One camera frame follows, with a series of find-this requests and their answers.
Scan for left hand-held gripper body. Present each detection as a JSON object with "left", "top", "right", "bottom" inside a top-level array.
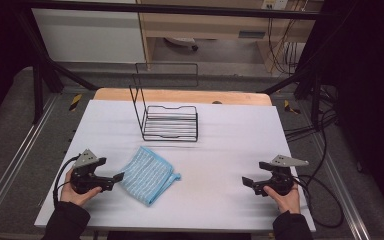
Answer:
[{"left": 70, "top": 148, "right": 115, "bottom": 195}]

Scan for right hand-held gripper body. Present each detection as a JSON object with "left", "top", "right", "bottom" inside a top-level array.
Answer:
[{"left": 253, "top": 154, "right": 310, "bottom": 197}]

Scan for blue striped cloth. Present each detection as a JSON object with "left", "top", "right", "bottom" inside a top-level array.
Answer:
[{"left": 118, "top": 145, "right": 182, "bottom": 207}]

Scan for black wire rack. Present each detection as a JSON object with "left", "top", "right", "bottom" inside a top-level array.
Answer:
[{"left": 128, "top": 62, "right": 200, "bottom": 143}]

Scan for person's right hand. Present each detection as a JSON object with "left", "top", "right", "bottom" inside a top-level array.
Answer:
[{"left": 263, "top": 182, "right": 302, "bottom": 215}]

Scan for person's left hand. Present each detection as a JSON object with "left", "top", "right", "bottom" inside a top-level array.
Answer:
[{"left": 59, "top": 168, "right": 103, "bottom": 207}]

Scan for yellow black tape marker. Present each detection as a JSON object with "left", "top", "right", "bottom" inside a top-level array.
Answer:
[
  {"left": 68, "top": 93, "right": 83, "bottom": 112},
  {"left": 283, "top": 99, "right": 301, "bottom": 115}
]

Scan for white cabinet panel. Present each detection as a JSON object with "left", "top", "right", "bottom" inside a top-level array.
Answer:
[{"left": 31, "top": 8, "right": 146, "bottom": 64}]

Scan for office chair base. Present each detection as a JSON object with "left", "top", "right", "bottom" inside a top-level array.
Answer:
[{"left": 163, "top": 36, "right": 200, "bottom": 52}]

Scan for light wooden desk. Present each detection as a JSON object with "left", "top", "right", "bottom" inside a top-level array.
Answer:
[{"left": 137, "top": 0, "right": 325, "bottom": 72}]

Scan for white power strip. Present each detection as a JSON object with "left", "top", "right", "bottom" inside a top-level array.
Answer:
[{"left": 261, "top": 0, "right": 289, "bottom": 11}]

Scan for black metal crossbar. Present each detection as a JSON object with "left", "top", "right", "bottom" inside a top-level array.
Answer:
[{"left": 23, "top": 0, "right": 329, "bottom": 21}]

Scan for left hand-held gripper black cable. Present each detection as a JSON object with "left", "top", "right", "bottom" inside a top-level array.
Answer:
[{"left": 52, "top": 154, "right": 81, "bottom": 208}]

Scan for hand-held gripper black cable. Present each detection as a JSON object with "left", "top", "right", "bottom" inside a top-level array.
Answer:
[
  {"left": 291, "top": 174, "right": 345, "bottom": 230},
  {"left": 52, "top": 154, "right": 81, "bottom": 208}
]

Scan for right hand-held gripper black cable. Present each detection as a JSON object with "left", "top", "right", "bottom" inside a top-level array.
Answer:
[{"left": 291, "top": 174, "right": 345, "bottom": 230}]

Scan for black floor cables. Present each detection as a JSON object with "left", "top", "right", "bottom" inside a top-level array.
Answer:
[{"left": 284, "top": 85, "right": 340, "bottom": 142}]

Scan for aluminium floor rail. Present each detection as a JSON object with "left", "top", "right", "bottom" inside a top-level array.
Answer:
[
  {"left": 308, "top": 133, "right": 372, "bottom": 240},
  {"left": 0, "top": 94, "right": 60, "bottom": 228}
]

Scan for black metal frame strut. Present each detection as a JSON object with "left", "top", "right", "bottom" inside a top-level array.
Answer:
[
  {"left": 262, "top": 68, "right": 324, "bottom": 132},
  {"left": 15, "top": 13, "right": 100, "bottom": 125}
]

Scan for hanging cable bundle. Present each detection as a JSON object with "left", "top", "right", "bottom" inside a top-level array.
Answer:
[{"left": 267, "top": 18, "right": 302, "bottom": 75}]

